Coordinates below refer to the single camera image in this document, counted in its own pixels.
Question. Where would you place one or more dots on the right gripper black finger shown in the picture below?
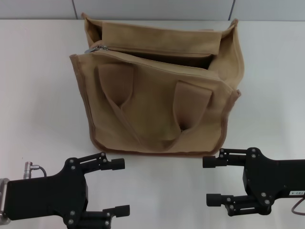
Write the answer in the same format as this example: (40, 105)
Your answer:
(228, 158)
(238, 205)

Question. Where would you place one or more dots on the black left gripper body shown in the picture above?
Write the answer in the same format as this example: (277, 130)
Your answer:
(47, 195)

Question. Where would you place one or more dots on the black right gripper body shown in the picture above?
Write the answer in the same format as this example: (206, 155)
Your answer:
(274, 176)

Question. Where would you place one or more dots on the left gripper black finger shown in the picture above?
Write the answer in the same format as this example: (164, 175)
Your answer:
(95, 162)
(100, 218)

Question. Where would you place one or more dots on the khaki canvas food bag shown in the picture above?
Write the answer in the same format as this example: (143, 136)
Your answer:
(155, 100)

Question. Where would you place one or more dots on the silver metal zipper pull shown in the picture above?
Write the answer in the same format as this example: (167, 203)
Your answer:
(93, 49)

